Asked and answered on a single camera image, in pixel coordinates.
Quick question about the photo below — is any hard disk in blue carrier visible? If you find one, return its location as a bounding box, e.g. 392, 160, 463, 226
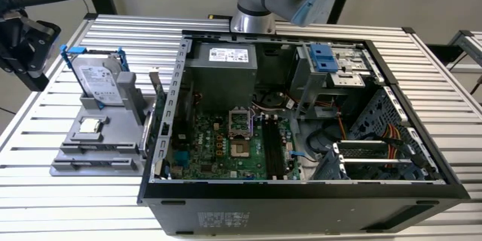
59, 44, 131, 111

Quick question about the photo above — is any red yellow wire bundle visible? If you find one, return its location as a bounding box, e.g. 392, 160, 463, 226
382, 124, 402, 160

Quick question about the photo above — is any blue plastic drive latch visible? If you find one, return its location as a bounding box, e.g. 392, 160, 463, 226
309, 42, 338, 73

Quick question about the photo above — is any grey power supply unit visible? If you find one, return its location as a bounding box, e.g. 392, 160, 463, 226
186, 42, 260, 112

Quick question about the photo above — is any green motherboard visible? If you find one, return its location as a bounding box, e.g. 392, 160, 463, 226
171, 111, 302, 181

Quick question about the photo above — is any black PC case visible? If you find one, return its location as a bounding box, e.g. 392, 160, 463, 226
137, 29, 472, 236

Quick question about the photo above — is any grey parts rack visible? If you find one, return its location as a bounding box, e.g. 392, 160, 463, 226
50, 71, 159, 177

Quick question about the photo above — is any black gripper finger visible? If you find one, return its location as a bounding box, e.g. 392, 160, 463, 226
17, 17, 63, 93

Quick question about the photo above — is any metal socket cover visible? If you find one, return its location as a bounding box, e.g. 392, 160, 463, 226
229, 106, 254, 138

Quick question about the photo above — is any silver CPU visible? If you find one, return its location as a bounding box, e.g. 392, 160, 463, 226
78, 118, 103, 134

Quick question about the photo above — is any metal locking lever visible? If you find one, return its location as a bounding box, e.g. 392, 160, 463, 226
249, 112, 265, 140

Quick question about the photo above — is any graphics card with metal bracket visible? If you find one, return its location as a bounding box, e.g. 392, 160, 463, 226
139, 67, 169, 160

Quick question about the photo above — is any CPU socket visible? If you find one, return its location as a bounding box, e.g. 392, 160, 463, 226
230, 138, 253, 159

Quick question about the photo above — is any metal disk bay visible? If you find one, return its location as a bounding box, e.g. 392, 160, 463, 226
313, 138, 431, 181

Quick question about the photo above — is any thin orange wire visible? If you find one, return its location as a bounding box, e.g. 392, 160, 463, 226
337, 112, 348, 142

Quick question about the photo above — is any metal drive cage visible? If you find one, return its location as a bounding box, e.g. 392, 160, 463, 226
290, 42, 378, 119

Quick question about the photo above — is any metal slat side table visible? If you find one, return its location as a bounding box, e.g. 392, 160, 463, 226
447, 29, 482, 74

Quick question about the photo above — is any black cable bundle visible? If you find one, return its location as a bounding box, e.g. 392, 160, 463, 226
305, 126, 342, 157

